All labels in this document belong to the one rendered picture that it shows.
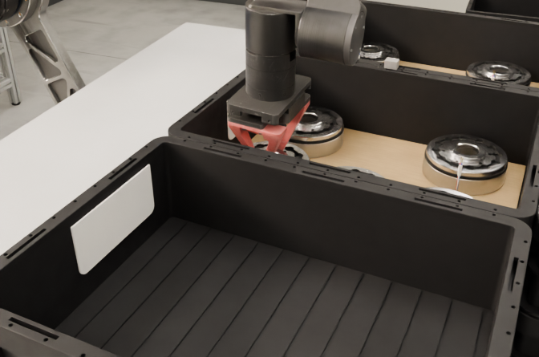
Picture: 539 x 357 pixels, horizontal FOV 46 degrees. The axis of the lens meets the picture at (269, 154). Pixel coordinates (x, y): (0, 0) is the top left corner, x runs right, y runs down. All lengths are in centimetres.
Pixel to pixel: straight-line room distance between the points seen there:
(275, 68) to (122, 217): 23
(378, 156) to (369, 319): 31
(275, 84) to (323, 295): 23
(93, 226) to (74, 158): 54
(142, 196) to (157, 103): 66
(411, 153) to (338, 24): 30
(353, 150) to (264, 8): 29
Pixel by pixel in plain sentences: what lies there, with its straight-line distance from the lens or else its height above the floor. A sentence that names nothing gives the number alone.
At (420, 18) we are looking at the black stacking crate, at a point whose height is 91.
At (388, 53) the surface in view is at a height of 86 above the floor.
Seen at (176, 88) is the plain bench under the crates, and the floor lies 70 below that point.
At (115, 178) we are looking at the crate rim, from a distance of 65.
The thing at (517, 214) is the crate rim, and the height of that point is 93.
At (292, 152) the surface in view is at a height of 86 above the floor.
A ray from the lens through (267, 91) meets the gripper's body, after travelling 71.
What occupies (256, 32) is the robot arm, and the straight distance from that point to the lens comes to 68.
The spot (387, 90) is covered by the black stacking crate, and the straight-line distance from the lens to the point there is 90.
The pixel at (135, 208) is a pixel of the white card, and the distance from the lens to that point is 68.
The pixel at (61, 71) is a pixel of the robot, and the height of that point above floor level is 67.
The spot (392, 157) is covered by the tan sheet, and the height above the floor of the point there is 83.
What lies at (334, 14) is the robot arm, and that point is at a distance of 66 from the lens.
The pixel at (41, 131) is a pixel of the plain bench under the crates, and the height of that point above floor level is 70.
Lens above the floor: 127
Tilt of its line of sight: 30 degrees down
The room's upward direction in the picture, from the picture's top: straight up
